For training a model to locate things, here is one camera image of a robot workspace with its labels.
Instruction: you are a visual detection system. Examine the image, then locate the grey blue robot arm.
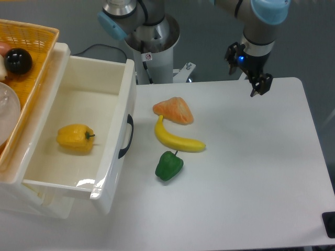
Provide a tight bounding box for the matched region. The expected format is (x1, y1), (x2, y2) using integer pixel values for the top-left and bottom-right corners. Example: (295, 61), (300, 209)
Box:
(97, 1), (290, 96)

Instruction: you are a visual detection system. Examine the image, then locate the orange croissant bread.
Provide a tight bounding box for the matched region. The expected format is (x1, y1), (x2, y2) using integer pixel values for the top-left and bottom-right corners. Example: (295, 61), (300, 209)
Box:
(152, 97), (194, 125)

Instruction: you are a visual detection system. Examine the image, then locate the white drawer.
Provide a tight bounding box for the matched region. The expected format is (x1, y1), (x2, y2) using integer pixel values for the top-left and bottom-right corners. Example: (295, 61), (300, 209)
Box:
(23, 56), (136, 219)

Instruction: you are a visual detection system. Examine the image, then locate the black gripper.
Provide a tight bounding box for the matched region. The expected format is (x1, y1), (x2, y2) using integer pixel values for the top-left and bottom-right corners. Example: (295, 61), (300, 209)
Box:
(225, 42), (273, 97)

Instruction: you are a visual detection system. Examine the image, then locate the yellow banana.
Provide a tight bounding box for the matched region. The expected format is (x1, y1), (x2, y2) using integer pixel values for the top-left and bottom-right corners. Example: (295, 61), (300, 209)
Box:
(154, 115), (206, 153)

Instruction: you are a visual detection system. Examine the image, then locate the clear plastic bowl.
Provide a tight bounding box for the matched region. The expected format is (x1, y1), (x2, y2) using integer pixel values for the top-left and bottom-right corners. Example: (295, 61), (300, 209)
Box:
(1, 83), (21, 145)

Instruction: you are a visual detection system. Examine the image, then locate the yellow bell pepper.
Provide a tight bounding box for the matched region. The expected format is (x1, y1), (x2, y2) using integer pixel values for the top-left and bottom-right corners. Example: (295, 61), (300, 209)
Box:
(56, 124), (95, 154)

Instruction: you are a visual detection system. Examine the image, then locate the white drawer cabinet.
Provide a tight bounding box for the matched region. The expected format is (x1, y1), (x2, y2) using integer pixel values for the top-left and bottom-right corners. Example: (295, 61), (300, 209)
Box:
(1, 42), (74, 219)

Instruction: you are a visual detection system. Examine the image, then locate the black corner object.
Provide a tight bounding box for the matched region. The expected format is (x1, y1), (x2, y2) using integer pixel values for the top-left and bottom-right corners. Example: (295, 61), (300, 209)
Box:
(322, 211), (335, 238)

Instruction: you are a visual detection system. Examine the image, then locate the green bell pepper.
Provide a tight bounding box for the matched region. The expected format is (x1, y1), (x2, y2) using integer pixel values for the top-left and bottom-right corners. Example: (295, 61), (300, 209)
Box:
(155, 151), (184, 181)

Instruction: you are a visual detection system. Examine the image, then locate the yellow woven basket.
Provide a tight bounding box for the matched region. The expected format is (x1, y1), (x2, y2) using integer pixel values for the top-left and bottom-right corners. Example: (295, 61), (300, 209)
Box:
(1, 19), (59, 171)

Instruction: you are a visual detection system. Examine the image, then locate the black cable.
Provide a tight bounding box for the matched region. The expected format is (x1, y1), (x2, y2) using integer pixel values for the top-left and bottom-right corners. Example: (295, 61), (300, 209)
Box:
(72, 43), (128, 64)

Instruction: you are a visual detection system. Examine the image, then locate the black glossy ball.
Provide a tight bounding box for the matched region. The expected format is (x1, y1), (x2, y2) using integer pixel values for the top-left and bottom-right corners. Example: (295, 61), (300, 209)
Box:
(4, 48), (32, 75)

